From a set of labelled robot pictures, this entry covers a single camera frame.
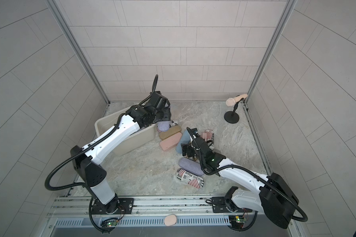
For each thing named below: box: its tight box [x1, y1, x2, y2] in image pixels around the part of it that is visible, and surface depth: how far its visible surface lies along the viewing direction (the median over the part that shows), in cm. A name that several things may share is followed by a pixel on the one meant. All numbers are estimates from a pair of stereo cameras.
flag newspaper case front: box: [176, 167, 205, 189], surface depth 79 cm
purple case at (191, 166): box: [178, 157, 205, 177], surface depth 84 cm
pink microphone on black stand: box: [223, 93, 248, 124], surface depth 107 cm
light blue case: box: [175, 129, 191, 155], surface depth 92 cm
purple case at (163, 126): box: [157, 120, 171, 133], surface depth 75 cm
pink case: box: [159, 131, 183, 152], surface depth 93 cm
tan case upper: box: [158, 125, 182, 141], surface depth 96 cm
